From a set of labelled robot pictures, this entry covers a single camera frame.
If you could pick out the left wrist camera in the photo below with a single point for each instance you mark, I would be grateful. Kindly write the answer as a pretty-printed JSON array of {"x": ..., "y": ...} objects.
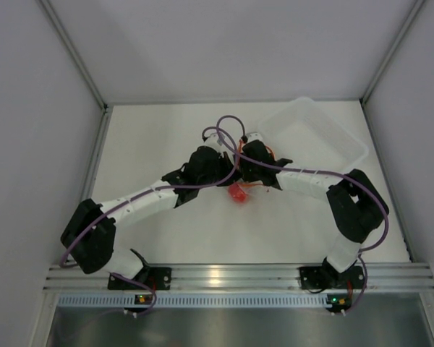
[{"x": 215, "y": 142}]

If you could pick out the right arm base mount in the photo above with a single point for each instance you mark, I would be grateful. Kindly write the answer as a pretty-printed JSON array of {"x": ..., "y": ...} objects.
[{"x": 317, "y": 278}]

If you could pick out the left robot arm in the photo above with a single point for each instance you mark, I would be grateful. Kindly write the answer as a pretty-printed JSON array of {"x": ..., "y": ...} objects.
[{"x": 90, "y": 236}]

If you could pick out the white slotted cable duct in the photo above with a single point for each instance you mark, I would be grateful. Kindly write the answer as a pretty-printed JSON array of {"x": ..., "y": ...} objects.
[{"x": 165, "y": 300}]

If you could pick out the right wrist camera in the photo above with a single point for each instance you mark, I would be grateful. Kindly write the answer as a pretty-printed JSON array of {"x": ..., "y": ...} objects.
[{"x": 250, "y": 137}]

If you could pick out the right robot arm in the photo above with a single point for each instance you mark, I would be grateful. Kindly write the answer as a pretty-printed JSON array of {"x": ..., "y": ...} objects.
[{"x": 356, "y": 206}]

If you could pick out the white perforated plastic basket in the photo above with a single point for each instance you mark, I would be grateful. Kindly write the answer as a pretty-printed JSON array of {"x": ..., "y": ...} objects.
[{"x": 302, "y": 131}]

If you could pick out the aluminium mounting rail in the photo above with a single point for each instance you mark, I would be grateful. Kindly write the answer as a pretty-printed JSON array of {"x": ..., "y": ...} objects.
[{"x": 382, "y": 277}]

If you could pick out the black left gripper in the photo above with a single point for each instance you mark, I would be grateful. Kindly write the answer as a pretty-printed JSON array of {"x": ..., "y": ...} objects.
[{"x": 227, "y": 165}]

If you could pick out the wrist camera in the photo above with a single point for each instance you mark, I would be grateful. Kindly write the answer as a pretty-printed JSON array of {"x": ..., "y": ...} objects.
[
  {"x": 250, "y": 137},
  {"x": 215, "y": 142}
]

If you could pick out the clear zip top bag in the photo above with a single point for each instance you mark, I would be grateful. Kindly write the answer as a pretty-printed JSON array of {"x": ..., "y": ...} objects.
[{"x": 253, "y": 186}]

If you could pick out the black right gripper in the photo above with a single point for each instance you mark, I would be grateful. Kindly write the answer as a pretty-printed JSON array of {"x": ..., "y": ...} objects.
[{"x": 248, "y": 176}]

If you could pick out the red fake tomato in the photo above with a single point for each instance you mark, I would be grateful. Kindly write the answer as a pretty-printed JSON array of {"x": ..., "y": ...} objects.
[{"x": 237, "y": 193}]

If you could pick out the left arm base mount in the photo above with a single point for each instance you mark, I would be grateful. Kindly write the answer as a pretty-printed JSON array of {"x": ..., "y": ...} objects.
[{"x": 155, "y": 278}]

